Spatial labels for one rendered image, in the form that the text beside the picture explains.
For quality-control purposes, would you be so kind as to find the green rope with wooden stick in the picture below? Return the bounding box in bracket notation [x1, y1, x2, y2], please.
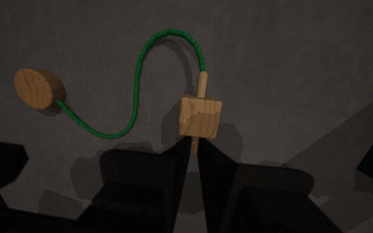
[56, 28, 208, 153]

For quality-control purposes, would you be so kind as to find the wooden block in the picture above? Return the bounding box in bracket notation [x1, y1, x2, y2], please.
[178, 94, 222, 139]

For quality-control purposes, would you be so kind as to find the round wooden button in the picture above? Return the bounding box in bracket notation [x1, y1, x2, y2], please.
[15, 68, 66, 110]

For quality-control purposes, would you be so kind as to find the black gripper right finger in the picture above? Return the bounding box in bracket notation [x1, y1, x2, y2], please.
[197, 138, 315, 233]

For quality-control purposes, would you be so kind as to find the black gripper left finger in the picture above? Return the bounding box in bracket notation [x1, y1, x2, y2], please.
[99, 136, 191, 233]

